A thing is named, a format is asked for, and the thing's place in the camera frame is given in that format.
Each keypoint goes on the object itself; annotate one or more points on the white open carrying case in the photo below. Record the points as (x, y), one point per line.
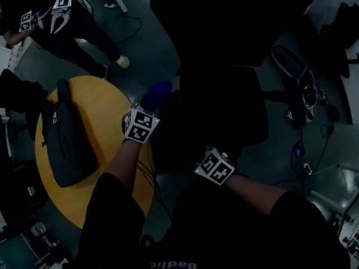
(291, 63)

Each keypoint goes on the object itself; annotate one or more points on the round wooden table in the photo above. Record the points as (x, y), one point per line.
(112, 127)

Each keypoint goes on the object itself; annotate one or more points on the black backpack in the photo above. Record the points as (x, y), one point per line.
(70, 150)

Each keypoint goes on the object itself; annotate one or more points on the black device with blue display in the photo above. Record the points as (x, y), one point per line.
(298, 151)

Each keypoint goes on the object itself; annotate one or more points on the spare hand-held gripper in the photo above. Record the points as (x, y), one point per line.
(289, 115)

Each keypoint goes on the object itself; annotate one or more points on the black office chair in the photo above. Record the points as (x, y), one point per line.
(19, 91)
(218, 108)

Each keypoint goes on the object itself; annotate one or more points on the black power adapter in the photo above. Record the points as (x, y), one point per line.
(333, 113)

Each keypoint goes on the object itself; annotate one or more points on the white power strip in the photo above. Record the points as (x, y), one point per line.
(308, 169)
(110, 5)

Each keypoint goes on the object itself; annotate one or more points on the person's right forearm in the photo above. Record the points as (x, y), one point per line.
(252, 190)

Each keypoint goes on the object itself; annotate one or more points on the blue cloth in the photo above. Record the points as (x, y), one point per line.
(157, 94)

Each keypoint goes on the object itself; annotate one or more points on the person's black shirt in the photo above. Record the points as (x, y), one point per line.
(224, 234)

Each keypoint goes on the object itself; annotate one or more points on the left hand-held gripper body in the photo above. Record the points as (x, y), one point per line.
(141, 127)

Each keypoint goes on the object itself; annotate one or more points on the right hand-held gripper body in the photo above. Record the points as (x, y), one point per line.
(214, 167)

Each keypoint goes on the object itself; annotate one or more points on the person's left forearm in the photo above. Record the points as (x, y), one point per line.
(123, 164)

